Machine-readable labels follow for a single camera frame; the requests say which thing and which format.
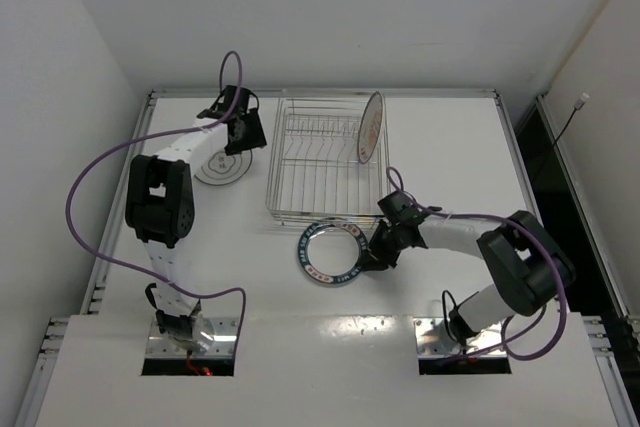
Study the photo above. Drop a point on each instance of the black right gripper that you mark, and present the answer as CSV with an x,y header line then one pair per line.
x,y
381,247

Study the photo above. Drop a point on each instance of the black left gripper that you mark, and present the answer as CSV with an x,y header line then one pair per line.
x,y
245,133

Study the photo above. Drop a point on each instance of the white plate grey flower motif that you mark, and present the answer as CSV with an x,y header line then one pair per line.
x,y
223,170

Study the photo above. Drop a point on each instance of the white plate dark blue rim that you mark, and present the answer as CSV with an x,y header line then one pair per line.
x,y
330,253

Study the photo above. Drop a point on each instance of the white plate orange sunburst motif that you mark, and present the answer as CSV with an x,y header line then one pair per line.
x,y
370,127

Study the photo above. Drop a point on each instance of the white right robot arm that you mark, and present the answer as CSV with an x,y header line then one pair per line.
x,y
526,265

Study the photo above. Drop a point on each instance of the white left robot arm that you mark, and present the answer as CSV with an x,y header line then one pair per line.
x,y
160,209

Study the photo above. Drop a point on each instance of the metal wire dish rack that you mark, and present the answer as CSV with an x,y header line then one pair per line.
x,y
314,171

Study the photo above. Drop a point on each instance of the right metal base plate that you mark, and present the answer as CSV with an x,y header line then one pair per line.
x,y
433,343

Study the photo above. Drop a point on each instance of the metal base plate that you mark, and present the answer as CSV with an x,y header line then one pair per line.
x,y
433,343
220,337

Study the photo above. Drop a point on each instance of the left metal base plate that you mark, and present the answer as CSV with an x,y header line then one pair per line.
x,y
220,337

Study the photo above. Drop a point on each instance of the black wall cable white plug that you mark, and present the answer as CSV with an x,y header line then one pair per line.
x,y
576,108

